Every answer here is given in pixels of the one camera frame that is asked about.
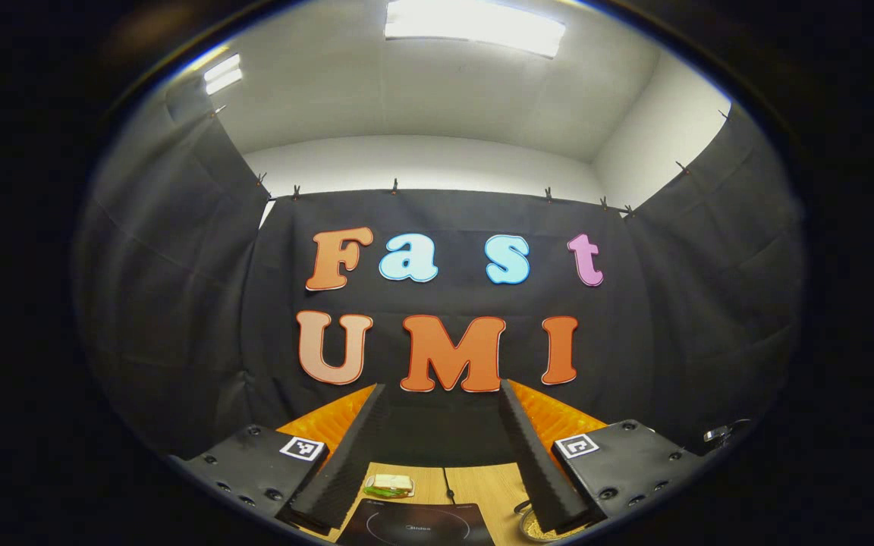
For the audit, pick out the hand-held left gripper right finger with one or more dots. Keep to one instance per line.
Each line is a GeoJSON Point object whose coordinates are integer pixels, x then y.
{"type": "Point", "coordinates": [539, 470]}

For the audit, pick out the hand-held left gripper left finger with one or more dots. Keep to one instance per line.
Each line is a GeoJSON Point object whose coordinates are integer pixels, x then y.
{"type": "Point", "coordinates": [346, 470]}

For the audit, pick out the stainless steel pot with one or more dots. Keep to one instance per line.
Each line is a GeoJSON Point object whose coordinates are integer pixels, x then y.
{"type": "Point", "coordinates": [526, 522]}

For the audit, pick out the black induction cooktop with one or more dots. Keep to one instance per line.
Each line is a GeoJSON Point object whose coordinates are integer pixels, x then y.
{"type": "Point", "coordinates": [376, 523]}

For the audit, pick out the heap of soybeans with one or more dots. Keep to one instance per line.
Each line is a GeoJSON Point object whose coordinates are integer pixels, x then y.
{"type": "Point", "coordinates": [542, 534]}

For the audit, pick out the sandwich with lettuce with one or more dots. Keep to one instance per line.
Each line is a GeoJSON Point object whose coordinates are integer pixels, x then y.
{"type": "Point", "coordinates": [391, 482]}

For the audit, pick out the row of black cloth clips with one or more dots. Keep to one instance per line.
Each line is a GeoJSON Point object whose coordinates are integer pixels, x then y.
{"type": "Point", "coordinates": [395, 186]}

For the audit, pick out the narrow ceiling light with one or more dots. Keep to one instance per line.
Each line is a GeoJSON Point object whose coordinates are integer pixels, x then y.
{"type": "Point", "coordinates": [223, 74]}

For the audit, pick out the large ceiling light panel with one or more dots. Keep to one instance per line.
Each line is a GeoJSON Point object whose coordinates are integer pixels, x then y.
{"type": "Point", "coordinates": [475, 26]}

